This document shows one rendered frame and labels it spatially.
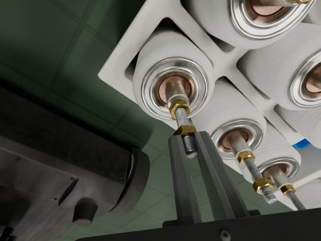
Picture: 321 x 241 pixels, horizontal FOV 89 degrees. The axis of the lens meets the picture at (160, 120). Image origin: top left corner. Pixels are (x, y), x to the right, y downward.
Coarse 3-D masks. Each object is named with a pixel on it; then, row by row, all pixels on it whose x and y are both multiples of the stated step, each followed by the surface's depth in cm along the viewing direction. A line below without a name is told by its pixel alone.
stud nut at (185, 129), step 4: (180, 128) 12; (184, 128) 12; (188, 128) 12; (192, 128) 12; (176, 132) 12; (180, 132) 11; (184, 132) 11; (188, 132) 11; (192, 132) 11; (184, 136) 11; (192, 136) 11
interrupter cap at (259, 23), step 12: (228, 0) 14; (240, 0) 14; (252, 0) 14; (312, 0) 14; (228, 12) 14; (240, 12) 14; (252, 12) 14; (264, 12) 14; (276, 12) 14; (288, 12) 14; (300, 12) 14; (240, 24) 15; (252, 24) 15; (264, 24) 15; (276, 24) 15; (288, 24) 15; (252, 36) 15; (264, 36) 15; (276, 36) 15
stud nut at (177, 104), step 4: (176, 100) 15; (180, 100) 15; (184, 100) 15; (172, 104) 15; (176, 104) 14; (180, 104) 14; (184, 104) 14; (172, 108) 15; (176, 108) 15; (184, 108) 15; (188, 108) 15; (172, 112) 15; (188, 112) 15; (172, 116) 15
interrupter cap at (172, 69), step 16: (160, 64) 16; (176, 64) 16; (192, 64) 16; (144, 80) 17; (160, 80) 17; (176, 80) 18; (192, 80) 18; (208, 80) 18; (144, 96) 18; (160, 96) 19; (192, 96) 19; (160, 112) 20; (192, 112) 20
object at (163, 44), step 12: (156, 36) 22; (168, 36) 20; (180, 36) 21; (144, 48) 21; (156, 48) 16; (168, 48) 16; (180, 48) 16; (192, 48) 16; (144, 60) 17; (156, 60) 16; (204, 60) 17; (144, 72) 17; (132, 84) 19; (144, 108) 20; (168, 120) 21
